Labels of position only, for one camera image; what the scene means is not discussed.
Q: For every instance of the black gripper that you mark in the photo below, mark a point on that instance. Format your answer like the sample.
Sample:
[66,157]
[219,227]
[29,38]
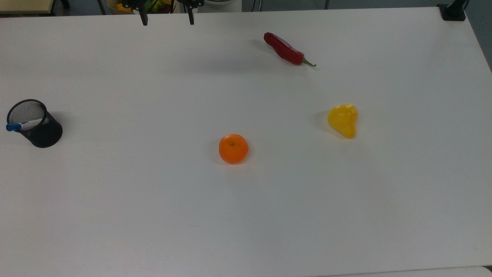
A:
[192,3]

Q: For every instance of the blue white marker pen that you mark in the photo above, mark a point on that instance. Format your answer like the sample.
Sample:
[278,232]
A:
[23,125]

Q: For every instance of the black mesh pen holder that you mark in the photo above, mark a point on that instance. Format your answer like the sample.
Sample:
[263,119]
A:
[44,134]

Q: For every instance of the yellow fruit basket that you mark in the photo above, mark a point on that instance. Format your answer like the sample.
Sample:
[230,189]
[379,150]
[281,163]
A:
[115,5]

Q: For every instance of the red chili pepper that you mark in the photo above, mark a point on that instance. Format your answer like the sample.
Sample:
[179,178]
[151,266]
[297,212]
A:
[284,49]

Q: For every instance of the light wooden table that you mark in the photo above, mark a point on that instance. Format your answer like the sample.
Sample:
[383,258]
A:
[23,5]

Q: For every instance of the orange mandarin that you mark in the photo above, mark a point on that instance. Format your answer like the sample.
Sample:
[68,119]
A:
[233,149]

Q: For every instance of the yellow lemon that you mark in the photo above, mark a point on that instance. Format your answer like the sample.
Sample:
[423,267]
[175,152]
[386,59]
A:
[344,120]

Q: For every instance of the black table clamp mount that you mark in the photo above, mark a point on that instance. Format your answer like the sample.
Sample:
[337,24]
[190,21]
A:
[452,11]

